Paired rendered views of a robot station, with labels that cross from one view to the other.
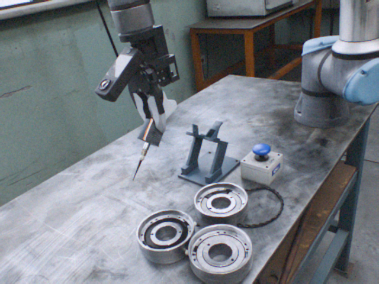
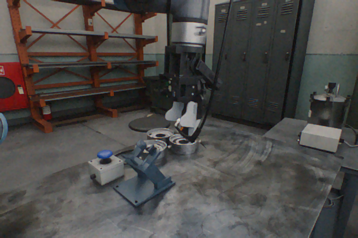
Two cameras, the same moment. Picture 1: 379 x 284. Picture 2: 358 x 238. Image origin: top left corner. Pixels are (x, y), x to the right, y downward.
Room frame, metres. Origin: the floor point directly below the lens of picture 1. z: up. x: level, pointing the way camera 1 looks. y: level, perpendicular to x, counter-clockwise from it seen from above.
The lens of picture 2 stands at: (1.16, 0.04, 1.13)
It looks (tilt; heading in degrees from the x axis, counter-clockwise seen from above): 17 degrees down; 180
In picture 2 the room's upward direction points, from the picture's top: straight up
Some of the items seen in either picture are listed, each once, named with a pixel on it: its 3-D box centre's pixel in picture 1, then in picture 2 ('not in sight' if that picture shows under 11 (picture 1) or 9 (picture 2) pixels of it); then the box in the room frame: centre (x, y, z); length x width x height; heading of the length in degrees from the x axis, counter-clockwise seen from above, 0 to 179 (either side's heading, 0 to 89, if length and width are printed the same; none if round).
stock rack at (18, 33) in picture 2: not in sight; (100, 57); (-2.87, -1.37, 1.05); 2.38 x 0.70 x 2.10; 137
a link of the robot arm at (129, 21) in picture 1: (132, 19); (189, 36); (0.67, 0.07, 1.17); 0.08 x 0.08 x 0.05
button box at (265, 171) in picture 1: (263, 164); (104, 168); (0.63, -0.16, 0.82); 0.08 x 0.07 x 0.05; 137
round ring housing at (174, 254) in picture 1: (166, 236); (183, 143); (0.45, 0.06, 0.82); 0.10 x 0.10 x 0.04
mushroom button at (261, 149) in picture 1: (261, 155); (105, 160); (0.63, -0.16, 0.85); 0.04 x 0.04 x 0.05
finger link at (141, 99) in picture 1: (151, 106); (188, 120); (0.68, 0.07, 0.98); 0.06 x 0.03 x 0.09; 132
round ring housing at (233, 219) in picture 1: (221, 206); (151, 151); (0.51, -0.05, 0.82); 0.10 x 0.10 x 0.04
